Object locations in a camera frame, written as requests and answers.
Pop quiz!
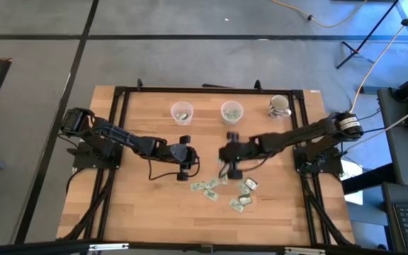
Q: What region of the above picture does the blue white floral mug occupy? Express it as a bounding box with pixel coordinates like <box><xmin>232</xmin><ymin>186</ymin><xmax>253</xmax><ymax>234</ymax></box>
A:
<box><xmin>267</xmin><ymin>94</ymin><xmax>293</xmax><ymax>119</ymax></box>

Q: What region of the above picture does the black table frame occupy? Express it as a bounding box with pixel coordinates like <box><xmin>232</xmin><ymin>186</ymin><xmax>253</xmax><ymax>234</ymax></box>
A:
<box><xmin>83</xmin><ymin>84</ymin><xmax>354</xmax><ymax>255</ymax></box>

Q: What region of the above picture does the black desk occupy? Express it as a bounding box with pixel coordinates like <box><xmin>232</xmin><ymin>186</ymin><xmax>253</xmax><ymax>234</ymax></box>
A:
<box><xmin>377</xmin><ymin>65</ymin><xmax>408</xmax><ymax>189</ymax></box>

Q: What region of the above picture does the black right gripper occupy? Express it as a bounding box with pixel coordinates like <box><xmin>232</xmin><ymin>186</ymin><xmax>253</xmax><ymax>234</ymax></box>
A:
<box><xmin>219</xmin><ymin>131</ymin><xmax>267</xmax><ymax>180</ymax></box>

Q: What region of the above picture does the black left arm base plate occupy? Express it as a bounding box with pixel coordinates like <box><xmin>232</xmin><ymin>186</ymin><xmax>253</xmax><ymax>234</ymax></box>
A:
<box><xmin>67</xmin><ymin>140</ymin><xmax>124</xmax><ymax>170</ymax></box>

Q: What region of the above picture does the silver metal bracket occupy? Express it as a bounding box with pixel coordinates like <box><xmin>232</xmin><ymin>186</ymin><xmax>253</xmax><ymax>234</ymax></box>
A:
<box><xmin>88</xmin><ymin>242</ymin><xmax>130</xmax><ymax>253</ymax></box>
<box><xmin>283</xmin><ymin>246</ymin><xmax>327</xmax><ymax>255</ymax></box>

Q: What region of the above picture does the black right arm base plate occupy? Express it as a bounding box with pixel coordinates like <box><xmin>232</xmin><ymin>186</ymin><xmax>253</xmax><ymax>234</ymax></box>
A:
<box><xmin>293</xmin><ymin>144</ymin><xmax>344</xmax><ymax>175</ymax></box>

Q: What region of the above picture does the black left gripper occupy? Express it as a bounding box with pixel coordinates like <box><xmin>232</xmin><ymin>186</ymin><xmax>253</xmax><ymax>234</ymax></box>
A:
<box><xmin>152</xmin><ymin>135</ymin><xmax>200</xmax><ymax>181</ymax></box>

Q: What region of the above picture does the yellow extension cable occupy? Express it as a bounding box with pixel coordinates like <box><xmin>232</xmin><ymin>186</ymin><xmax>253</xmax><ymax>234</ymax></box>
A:
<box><xmin>270</xmin><ymin>0</ymin><xmax>408</xmax><ymax>111</ymax></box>

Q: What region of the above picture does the black floor stand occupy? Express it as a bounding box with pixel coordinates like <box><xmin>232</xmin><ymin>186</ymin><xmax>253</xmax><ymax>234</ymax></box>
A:
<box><xmin>336</xmin><ymin>0</ymin><xmax>400</xmax><ymax>70</ymax></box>

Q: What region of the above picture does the clear plastic cup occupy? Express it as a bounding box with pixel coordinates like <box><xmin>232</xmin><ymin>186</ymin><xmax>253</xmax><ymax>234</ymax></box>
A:
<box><xmin>170</xmin><ymin>101</ymin><xmax>195</xmax><ymax>126</ymax></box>
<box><xmin>220</xmin><ymin>100</ymin><xmax>244</xmax><ymax>126</ymax></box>

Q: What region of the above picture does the white paper sheet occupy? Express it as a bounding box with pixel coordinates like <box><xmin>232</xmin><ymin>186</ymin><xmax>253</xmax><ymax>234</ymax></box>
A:
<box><xmin>340</xmin><ymin>158</ymin><xmax>365</xmax><ymax>206</ymax></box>

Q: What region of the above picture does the dark grey desk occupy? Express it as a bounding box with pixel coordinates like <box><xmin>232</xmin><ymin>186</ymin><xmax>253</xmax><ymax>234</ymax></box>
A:
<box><xmin>380</xmin><ymin>182</ymin><xmax>408</xmax><ymax>255</ymax></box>

